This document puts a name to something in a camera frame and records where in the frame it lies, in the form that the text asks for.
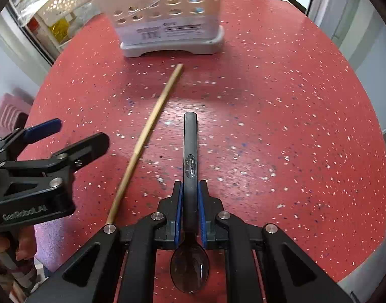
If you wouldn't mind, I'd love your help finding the dark translucent plastic spoon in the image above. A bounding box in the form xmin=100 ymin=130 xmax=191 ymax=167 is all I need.
xmin=170 ymin=112 xmax=210 ymax=293

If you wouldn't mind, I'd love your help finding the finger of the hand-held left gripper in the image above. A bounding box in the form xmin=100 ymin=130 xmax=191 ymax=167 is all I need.
xmin=0 ymin=132 xmax=111 ymax=193
xmin=0 ymin=118 xmax=63 ymax=165

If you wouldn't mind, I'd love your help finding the black cable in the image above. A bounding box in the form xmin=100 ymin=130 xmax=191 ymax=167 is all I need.
xmin=271 ymin=0 xmax=308 ymax=16

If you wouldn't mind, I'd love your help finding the pink plastic stool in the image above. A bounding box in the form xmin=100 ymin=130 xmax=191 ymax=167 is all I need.
xmin=0 ymin=93 xmax=34 ymax=134

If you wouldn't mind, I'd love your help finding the yellow oil bottle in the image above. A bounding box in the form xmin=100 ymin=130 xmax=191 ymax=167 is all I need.
xmin=49 ymin=17 xmax=71 ymax=44

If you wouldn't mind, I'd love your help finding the person's left hand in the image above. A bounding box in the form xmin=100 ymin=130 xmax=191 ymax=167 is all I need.
xmin=0 ymin=225 xmax=37 ymax=278

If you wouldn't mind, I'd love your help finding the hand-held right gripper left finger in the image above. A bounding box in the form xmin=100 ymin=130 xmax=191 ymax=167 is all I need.
xmin=24 ymin=181 xmax=184 ymax=303

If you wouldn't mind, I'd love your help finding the wooden chopstick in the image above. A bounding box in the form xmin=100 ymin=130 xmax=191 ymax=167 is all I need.
xmin=106 ymin=63 xmax=185 ymax=225

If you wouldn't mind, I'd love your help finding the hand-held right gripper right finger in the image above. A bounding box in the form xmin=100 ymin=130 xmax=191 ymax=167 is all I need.
xmin=198 ymin=180 xmax=354 ymax=303

